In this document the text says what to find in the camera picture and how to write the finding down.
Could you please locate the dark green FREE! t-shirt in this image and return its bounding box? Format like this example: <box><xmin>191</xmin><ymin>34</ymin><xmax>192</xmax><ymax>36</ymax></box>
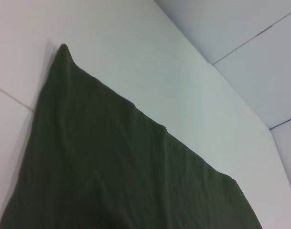
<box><xmin>0</xmin><ymin>43</ymin><xmax>263</xmax><ymax>229</ymax></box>

